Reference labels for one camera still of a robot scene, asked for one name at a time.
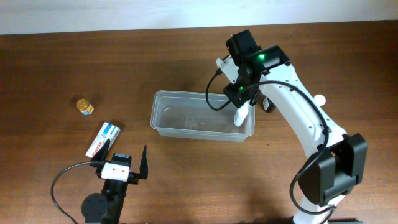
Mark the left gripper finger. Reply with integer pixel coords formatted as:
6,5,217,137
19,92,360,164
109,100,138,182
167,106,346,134
139,145,149,179
90,139,110,162

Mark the clear white dropper bottle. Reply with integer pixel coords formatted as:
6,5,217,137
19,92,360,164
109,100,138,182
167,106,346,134
234,101,250,127

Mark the dark bottle white cap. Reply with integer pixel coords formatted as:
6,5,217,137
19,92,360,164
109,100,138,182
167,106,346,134
263,97,276,113

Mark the orange tube white cap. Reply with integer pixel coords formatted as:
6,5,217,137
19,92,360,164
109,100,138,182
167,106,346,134
313,95,326,106

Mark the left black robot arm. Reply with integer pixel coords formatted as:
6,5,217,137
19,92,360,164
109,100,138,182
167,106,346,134
81,139,149,224

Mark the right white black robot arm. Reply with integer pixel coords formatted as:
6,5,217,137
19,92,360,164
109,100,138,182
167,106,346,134
217,30,368,223

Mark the clear plastic container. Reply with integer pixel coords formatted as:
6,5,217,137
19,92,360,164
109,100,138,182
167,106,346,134
150,90,255,142

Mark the white medicine box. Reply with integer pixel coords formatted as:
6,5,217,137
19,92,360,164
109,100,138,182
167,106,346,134
85,122,121,159

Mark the small gold lid jar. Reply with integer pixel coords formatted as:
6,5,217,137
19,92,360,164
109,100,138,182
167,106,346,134
76,98,94,115

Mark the left black camera cable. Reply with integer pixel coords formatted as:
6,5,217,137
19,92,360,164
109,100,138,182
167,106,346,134
50,161,103,224

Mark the black camera cable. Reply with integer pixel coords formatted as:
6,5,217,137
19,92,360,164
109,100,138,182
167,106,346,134
205,68,337,216
50,161,103,224

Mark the right black camera cable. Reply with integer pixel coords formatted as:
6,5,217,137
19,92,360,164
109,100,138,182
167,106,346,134
205,68,337,216

